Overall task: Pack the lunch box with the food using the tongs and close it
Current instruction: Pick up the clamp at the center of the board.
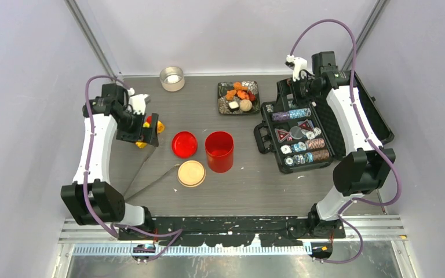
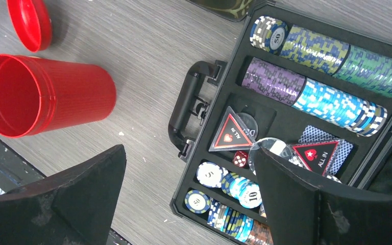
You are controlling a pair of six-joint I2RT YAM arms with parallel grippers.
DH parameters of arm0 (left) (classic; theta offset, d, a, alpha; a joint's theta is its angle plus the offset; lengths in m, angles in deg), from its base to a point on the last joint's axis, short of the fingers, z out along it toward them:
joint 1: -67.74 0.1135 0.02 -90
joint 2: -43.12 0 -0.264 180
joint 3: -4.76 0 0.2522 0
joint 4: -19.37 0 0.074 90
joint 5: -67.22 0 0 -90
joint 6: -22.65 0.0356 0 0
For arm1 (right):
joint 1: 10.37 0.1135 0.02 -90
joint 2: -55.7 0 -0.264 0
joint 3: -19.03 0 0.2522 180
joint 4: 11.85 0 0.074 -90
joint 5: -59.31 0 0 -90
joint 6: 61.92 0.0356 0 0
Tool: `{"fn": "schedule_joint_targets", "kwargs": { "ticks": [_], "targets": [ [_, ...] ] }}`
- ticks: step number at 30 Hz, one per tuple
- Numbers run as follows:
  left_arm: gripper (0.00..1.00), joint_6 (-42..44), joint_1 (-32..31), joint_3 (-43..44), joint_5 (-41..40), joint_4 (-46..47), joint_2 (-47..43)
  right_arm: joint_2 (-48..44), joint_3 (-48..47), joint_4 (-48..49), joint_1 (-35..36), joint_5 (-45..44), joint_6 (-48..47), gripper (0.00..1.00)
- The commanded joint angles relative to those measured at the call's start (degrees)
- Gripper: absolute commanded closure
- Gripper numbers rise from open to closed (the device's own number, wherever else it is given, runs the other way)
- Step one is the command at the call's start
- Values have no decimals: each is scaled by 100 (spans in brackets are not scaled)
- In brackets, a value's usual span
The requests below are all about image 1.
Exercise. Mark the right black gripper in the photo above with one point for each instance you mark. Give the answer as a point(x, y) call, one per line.
point(284, 87)

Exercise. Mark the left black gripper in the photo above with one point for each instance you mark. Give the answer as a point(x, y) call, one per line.
point(145, 135)

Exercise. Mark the round tan bun food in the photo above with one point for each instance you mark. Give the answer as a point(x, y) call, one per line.
point(245, 105)

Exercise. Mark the white black sushi piece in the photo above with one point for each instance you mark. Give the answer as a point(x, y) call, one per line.
point(233, 106)

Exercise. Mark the orange fried food piece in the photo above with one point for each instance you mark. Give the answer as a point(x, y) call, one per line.
point(230, 95)

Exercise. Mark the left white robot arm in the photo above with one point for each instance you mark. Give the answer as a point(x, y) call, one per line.
point(117, 114)

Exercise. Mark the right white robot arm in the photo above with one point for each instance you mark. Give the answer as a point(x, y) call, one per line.
point(367, 163)

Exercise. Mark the black poker chip case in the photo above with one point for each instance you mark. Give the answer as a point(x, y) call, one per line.
point(307, 138)

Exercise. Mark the beige round inner lid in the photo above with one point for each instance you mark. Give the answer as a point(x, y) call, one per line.
point(191, 173)

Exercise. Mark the orange fried food top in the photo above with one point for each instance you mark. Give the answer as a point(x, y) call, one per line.
point(239, 86)

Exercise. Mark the yellow red toy block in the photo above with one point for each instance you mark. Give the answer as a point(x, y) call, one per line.
point(159, 129)

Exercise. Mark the red round lid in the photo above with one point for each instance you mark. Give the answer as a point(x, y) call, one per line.
point(184, 144)

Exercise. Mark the black floral square plate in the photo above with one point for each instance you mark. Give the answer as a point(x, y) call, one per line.
point(222, 103)

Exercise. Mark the red cylindrical container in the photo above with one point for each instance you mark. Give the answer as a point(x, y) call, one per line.
point(219, 147)

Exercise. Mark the beige round metal bowl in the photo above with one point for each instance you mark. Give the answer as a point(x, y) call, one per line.
point(172, 78)

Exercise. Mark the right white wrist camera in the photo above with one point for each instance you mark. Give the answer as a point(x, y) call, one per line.
point(298, 65)

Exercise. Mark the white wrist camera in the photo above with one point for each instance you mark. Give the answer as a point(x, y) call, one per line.
point(298, 65)
point(138, 102)

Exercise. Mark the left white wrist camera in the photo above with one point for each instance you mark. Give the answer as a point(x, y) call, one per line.
point(138, 102)

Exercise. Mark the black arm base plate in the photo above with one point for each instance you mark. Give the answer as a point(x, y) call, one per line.
point(230, 229)

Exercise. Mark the aluminium front rail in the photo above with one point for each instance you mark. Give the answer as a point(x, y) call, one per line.
point(95, 241)

